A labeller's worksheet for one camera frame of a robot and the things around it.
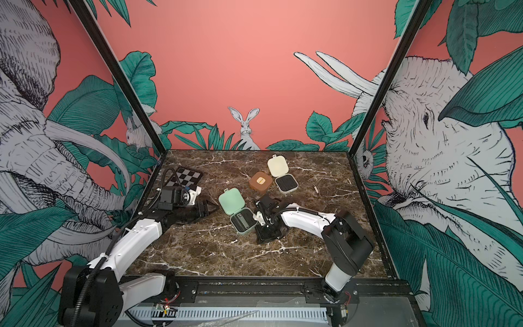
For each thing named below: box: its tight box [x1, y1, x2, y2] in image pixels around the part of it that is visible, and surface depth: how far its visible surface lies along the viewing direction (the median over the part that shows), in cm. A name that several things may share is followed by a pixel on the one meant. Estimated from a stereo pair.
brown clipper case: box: [248, 171, 274, 193], surface depth 106 cm
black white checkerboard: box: [166, 165, 204, 190], surface depth 108 cm
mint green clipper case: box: [218, 188, 259, 236], surface depth 95 cm
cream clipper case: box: [266, 153, 299, 195], surface depth 110 cm
